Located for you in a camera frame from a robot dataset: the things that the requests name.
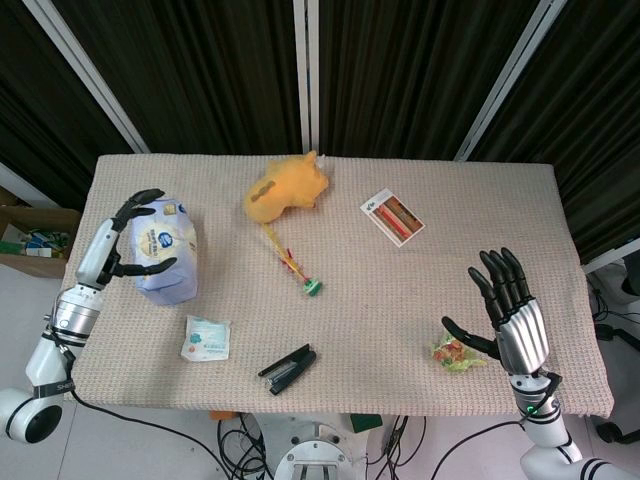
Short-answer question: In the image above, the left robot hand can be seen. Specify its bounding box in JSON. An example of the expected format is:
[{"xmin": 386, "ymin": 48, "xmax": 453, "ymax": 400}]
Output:
[{"xmin": 74, "ymin": 188, "xmax": 180, "ymax": 291}]

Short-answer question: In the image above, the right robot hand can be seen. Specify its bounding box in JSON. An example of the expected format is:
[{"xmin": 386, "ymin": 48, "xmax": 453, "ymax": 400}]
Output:
[{"xmin": 441, "ymin": 247, "xmax": 555, "ymax": 376}]

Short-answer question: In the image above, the green orange snack packet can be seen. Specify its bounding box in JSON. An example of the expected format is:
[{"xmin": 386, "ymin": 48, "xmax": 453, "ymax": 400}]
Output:
[{"xmin": 431, "ymin": 330, "xmax": 488, "ymax": 372}]

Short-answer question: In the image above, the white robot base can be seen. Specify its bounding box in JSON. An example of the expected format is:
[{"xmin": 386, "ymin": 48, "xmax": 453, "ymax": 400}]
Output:
[{"xmin": 248, "ymin": 412, "xmax": 386, "ymax": 480}]

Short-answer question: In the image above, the cardboard box with items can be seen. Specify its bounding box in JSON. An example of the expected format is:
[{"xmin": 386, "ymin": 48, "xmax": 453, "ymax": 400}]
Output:
[{"xmin": 0, "ymin": 185, "xmax": 82, "ymax": 279}]

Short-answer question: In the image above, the pale purple snack bag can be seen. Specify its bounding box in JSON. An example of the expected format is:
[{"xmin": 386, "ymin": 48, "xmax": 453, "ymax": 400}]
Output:
[{"xmin": 128, "ymin": 196, "xmax": 200, "ymax": 307}]

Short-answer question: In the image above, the black wheeled equipment stand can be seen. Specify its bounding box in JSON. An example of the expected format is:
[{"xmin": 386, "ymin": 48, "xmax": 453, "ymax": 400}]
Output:
[{"xmin": 582, "ymin": 239, "xmax": 640, "ymax": 444}]

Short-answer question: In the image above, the small white teal packet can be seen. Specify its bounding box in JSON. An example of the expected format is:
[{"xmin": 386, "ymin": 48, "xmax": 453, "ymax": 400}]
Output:
[{"xmin": 179, "ymin": 315, "xmax": 233, "ymax": 363}]

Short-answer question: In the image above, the striped printed card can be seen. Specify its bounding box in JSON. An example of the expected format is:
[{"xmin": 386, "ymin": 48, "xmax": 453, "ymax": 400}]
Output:
[{"xmin": 359, "ymin": 187, "xmax": 426, "ymax": 248}]

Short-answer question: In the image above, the beige woven tablecloth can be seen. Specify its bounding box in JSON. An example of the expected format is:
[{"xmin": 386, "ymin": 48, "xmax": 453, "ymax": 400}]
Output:
[{"xmin": 62, "ymin": 153, "xmax": 616, "ymax": 419}]

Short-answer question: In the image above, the yellow plush toy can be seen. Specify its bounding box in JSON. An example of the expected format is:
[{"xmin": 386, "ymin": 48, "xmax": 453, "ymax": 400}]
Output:
[{"xmin": 243, "ymin": 150, "xmax": 331, "ymax": 224}]

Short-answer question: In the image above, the yellow ribbon toy with green end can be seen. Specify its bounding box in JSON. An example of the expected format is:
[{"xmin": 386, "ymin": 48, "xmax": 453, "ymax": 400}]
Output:
[{"xmin": 263, "ymin": 221, "xmax": 324, "ymax": 299}]

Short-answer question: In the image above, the black curtain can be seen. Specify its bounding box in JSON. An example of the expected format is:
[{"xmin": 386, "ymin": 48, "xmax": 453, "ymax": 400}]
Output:
[{"xmin": 0, "ymin": 0, "xmax": 640, "ymax": 264}]

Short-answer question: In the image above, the black stapler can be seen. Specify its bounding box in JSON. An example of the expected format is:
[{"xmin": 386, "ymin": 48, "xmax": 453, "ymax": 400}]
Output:
[{"xmin": 257, "ymin": 342, "xmax": 318, "ymax": 396}]

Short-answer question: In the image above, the black cable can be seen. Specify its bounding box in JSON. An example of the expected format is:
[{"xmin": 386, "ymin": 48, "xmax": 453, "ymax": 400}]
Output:
[
  {"xmin": 428, "ymin": 418, "xmax": 531, "ymax": 480},
  {"xmin": 69, "ymin": 388, "xmax": 271, "ymax": 480}
]

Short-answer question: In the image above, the white frame post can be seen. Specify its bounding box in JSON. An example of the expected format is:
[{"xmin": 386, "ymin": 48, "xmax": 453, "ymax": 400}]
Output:
[
  {"xmin": 453, "ymin": 0, "xmax": 576, "ymax": 162},
  {"xmin": 23, "ymin": 0, "xmax": 151, "ymax": 155},
  {"xmin": 292, "ymin": 0, "xmax": 321, "ymax": 156}
]

